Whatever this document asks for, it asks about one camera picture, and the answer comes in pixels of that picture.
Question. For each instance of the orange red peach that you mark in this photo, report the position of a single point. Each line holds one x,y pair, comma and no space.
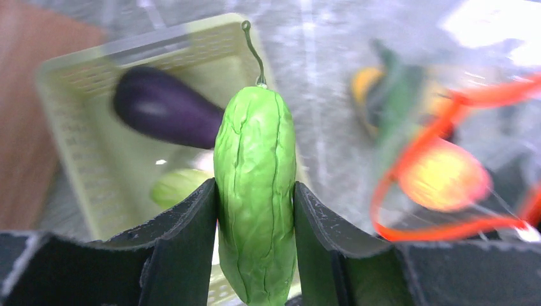
446,178

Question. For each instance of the brown cardboard piece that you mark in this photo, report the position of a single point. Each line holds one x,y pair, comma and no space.
29,36

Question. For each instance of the green cucumber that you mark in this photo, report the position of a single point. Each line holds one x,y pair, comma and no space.
392,95

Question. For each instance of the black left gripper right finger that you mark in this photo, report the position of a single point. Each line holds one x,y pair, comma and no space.
340,264

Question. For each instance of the dark purple eggplant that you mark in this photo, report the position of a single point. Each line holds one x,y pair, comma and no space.
156,104

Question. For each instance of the light green bitter gourd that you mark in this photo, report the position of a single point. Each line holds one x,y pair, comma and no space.
255,167

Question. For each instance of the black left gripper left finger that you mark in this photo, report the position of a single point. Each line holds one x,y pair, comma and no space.
164,261

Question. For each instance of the clear zip bag orange zipper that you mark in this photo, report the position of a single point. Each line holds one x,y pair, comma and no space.
453,106

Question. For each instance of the white cauliflower with leaves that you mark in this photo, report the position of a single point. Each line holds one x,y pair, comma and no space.
182,174

